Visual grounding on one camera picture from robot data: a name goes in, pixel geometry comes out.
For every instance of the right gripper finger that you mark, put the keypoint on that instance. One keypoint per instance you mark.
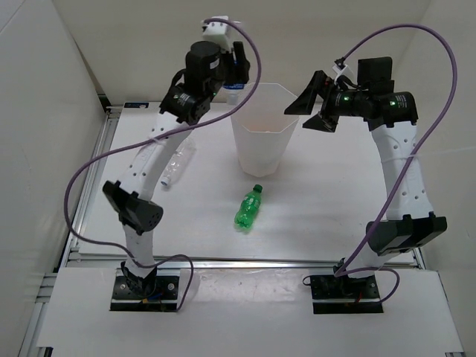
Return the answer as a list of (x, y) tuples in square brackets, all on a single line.
[(305, 102), (321, 123)]

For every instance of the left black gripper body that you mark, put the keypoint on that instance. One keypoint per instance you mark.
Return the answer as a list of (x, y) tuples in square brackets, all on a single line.
[(226, 71)]

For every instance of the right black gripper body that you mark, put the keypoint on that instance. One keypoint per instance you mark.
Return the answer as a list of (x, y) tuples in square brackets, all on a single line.
[(337, 103)]

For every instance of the clear bottle with blue label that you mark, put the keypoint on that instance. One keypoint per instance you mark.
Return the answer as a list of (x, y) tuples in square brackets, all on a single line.
[(232, 87)]

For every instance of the clear unlabelled plastic bottle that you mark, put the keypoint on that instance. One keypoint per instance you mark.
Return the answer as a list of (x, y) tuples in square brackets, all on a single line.
[(178, 163)]

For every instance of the green plastic soda bottle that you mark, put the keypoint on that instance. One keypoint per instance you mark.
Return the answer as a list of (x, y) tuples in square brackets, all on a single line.
[(249, 208)]

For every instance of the orange plastic juice bottle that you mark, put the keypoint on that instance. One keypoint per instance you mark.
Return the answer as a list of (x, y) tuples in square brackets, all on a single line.
[(263, 125)]

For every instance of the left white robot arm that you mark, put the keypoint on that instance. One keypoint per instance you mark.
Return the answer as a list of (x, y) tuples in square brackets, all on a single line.
[(207, 69)]

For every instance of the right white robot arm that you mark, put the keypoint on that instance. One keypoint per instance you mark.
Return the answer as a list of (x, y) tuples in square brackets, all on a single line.
[(407, 219)]

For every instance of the white octagonal plastic bin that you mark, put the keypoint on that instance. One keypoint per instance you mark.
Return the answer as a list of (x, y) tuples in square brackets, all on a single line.
[(259, 153)]

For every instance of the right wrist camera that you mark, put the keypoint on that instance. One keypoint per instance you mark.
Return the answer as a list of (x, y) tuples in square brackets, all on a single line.
[(373, 70)]

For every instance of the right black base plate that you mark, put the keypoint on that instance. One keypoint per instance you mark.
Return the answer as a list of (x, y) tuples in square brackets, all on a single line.
[(343, 295)]

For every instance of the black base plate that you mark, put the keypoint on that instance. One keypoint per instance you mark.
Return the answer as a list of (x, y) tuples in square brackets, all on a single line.
[(343, 295), (161, 296)]

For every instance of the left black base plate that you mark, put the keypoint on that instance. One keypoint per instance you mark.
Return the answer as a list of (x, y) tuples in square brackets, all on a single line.
[(161, 296)]

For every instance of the aluminium left rail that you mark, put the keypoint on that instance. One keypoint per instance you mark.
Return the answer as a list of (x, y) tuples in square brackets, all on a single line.
[(29, 345)]

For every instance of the aluminium rail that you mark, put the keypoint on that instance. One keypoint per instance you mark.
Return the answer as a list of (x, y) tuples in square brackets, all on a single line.
[(76, 259), (29, 345)]

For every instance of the aluminium front rail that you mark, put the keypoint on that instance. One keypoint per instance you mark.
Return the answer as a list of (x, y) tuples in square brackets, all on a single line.
[(76, 259)]

